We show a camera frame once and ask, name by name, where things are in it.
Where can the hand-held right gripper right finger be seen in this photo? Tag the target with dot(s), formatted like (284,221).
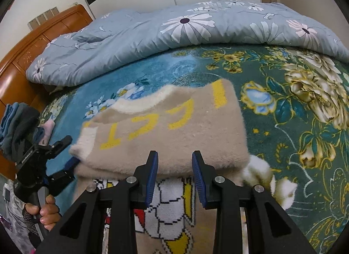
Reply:
(197,180)

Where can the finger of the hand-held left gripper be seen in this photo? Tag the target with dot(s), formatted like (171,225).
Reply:
(61,144)
(71,165)

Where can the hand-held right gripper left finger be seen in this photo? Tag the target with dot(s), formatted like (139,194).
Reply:
(152,177)

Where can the beige fuzzy sweater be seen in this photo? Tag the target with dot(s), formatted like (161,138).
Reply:
(177,134)

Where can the person's left hand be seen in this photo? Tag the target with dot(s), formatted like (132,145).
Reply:
(50,213)

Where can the pink cloth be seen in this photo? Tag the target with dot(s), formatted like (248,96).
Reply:
(48,132)

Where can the dark grey cloth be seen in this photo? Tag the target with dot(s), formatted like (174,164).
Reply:
(24,123)

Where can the blue folded cloth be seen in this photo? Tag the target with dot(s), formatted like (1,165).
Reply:
(9,123)

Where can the floral patterned cloth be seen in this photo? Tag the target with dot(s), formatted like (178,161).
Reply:
(13,224)

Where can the teal floral blanket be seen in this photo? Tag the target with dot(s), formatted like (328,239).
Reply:
(286,139)

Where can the wooden headboard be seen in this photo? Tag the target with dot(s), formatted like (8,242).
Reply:
(30,49)

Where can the light blue daisy quilt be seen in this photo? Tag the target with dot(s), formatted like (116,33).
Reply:
(152,35)

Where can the grey wall panel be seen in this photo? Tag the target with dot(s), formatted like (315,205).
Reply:
(43,17)

